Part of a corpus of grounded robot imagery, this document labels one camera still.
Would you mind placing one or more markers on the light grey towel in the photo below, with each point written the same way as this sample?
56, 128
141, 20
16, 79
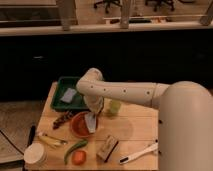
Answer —
91, 122

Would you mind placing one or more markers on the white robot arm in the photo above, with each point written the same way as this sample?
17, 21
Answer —
185, 118

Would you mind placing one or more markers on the red orange bowl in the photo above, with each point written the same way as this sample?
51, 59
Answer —
78, 125

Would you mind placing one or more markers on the small green cup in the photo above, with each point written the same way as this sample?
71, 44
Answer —
114, 107

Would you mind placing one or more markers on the green plastic tray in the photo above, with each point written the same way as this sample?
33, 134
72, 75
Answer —
77, 102

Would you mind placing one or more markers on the grey sponge cloth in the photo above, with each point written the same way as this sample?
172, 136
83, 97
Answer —
68, 95

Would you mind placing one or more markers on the dark red dried pepper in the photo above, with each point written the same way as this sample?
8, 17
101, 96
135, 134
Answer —
62, 119

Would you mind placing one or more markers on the wooden block brush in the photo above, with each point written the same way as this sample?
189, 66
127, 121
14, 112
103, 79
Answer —
107, 148

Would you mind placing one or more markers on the green chili pepper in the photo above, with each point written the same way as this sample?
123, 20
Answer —
76, 146

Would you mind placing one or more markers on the orange tomato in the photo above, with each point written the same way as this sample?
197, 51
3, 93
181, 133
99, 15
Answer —
79, 157

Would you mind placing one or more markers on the yellow banana peel toy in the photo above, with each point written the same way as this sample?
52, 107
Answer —
51, 141

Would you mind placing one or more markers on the white dish brush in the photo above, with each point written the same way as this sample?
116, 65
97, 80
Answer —
134, 156

